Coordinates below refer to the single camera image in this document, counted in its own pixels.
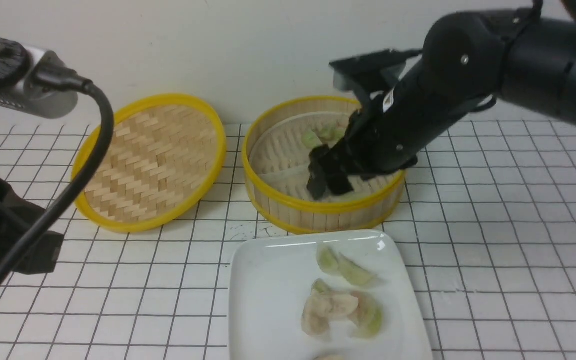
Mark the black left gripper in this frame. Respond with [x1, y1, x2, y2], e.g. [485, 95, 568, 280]
[0, 178, 64, 275]

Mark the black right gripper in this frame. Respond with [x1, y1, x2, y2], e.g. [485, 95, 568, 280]
[306, 75, 489, 199]

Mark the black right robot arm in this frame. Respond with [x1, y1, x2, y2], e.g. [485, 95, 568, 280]
[307, 0, 576, 201]

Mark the pale dumpling on plate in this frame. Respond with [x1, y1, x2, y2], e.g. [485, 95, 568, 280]
[337, 253, 377, 287]

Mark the small green dumpling on plate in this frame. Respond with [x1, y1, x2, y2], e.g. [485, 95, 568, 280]
[311, 278, 333, 295]

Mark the white square plate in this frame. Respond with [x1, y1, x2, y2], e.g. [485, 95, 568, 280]
[228, 230, 434, 360]

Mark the pinkish dumpling on plate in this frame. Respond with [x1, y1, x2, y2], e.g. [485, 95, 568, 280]
[301, 292, 359, 337]

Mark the green-edged dumpling on plate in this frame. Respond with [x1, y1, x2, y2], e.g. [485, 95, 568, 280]
[348, 291, 383, 340]

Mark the green dumpling in steamer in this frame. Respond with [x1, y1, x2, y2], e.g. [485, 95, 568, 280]
[301, 130, 323, 150]

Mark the pale dumpling in steamer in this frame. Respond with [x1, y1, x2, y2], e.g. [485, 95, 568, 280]
[315, 125, 346, 144]

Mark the white mesh steamer liner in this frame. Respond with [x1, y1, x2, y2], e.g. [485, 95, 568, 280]
[250, 111, 384, 202]

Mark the yellow-rimmed bamboo steamer basket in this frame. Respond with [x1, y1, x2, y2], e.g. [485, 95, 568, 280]
[242, 96, 406, 234]

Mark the yellow-rimmed woven bamboo lid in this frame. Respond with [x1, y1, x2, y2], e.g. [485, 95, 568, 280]
[75, 93, 227, 233]

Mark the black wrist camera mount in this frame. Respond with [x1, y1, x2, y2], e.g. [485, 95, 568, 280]
[329, 48, 422, 108]

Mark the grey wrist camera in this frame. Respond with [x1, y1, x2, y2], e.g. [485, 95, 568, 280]
[0, 38, 78, 119]

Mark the black camera cable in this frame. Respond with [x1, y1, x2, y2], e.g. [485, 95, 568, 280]
[0, 64, 115, 337]

